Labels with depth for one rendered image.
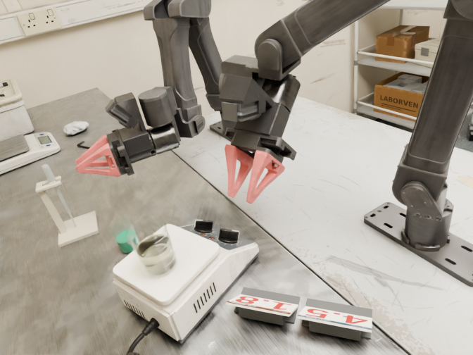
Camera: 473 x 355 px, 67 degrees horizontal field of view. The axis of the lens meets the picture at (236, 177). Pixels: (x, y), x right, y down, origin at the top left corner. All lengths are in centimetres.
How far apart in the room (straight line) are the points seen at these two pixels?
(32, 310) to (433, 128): 67
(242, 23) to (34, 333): 186
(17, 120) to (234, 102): 114
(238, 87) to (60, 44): 144
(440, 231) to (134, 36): 164
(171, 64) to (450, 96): 51
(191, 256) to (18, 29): 143
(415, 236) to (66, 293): 59
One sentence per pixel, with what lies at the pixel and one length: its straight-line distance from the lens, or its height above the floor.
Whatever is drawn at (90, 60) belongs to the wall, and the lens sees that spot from 190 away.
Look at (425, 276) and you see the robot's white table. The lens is 62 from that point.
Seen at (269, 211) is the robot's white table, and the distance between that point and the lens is 73.
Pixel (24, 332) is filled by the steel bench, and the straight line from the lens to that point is 70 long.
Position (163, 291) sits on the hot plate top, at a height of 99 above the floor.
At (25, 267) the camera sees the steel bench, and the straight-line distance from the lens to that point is 83.
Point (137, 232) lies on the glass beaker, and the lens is 52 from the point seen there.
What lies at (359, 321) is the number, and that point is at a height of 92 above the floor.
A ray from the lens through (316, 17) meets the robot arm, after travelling 52.
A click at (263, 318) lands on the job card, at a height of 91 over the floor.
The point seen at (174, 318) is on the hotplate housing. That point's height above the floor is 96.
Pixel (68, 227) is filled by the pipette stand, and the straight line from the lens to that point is 86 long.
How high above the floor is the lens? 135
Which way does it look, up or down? 32 degrees down
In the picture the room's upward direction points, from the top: 11 degrees counter-clockwise
